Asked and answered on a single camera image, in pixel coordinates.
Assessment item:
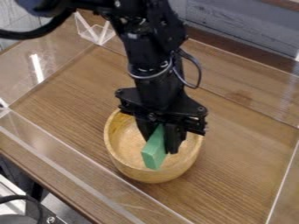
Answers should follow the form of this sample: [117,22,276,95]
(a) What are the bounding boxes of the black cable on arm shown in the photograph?
[171,48,203,90]

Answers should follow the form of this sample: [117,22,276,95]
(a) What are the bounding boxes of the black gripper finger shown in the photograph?
[163,123,187,154]
[135,113,157,140]

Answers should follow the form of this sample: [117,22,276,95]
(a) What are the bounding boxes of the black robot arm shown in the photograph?
[14,0,208,154]

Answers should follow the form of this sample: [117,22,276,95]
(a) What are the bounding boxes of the clear acrylic corner bracket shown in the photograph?
[73,11,116,46]

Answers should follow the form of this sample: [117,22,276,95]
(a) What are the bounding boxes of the green rectangular block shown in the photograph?
[141,125,165,170]

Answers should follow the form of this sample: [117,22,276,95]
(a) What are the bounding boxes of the brown wooden bowl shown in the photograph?
[104,109,204,184]

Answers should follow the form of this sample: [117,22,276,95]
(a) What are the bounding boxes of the clear acrylic tray walls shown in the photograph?
[0,21,299,224]

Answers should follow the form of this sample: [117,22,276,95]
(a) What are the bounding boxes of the black cable lower left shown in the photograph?
[0,194,44,224]

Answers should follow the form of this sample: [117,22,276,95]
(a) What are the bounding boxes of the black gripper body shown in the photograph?
[113,73,209,137]

